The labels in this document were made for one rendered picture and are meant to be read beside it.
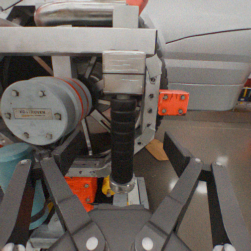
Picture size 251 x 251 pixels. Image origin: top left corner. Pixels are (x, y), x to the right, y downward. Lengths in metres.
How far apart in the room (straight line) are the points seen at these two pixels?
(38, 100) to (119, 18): 0.19
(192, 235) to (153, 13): 1.27
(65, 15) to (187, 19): 0.69
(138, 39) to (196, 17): 0.68
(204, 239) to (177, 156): 1.02
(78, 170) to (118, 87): 0.40
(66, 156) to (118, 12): 0.18
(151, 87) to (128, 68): 0.23
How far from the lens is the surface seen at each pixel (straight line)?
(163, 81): 0.49
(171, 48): 0.80
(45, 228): 0.97
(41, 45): 0.23
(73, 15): 0.22
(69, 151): 0.18
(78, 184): 0.55
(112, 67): 0.16
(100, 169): 0.49
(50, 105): 0.28
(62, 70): 0.42
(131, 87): 0.16
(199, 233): 1.18
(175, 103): 0.42
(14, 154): 0.43
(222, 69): 0.91
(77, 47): 0.21
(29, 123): 0.31
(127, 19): 0.21
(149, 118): 0.41
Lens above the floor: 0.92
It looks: 20 degrees down
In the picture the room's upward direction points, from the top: 1 degrees clockwise
